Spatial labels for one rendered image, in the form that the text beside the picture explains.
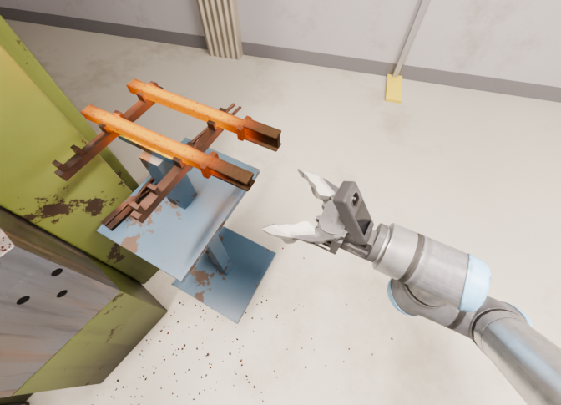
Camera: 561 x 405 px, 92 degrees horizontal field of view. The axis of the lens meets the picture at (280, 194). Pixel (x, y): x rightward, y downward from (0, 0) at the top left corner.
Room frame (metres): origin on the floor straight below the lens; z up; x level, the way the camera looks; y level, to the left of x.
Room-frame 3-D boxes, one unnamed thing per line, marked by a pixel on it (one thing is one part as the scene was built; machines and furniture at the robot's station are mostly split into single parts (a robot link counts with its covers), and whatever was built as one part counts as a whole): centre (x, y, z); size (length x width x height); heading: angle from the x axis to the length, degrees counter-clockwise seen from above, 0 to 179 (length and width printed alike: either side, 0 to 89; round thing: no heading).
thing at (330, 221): (0.20, -0.12, 0.99); 0.12 x 0.08 x 0.09; 63
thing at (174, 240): (0.42, 0.29, 0.75); 0.40 x 0.30 x 0.02; 152
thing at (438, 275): (0.13, -0.27, 1.00); 0.12 x 0.09 x 0.10; 63
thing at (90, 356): (0.23, 0.90, 0.23); 0.56 x 0.38 x 0.47; 52
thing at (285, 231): (0.19, -0.02, 1.00); 0.09 x 0.03 x 0.06; 99
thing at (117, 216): (0.57, 0.33, 0.76); 0.60 x 0.04 x 0.01; 147
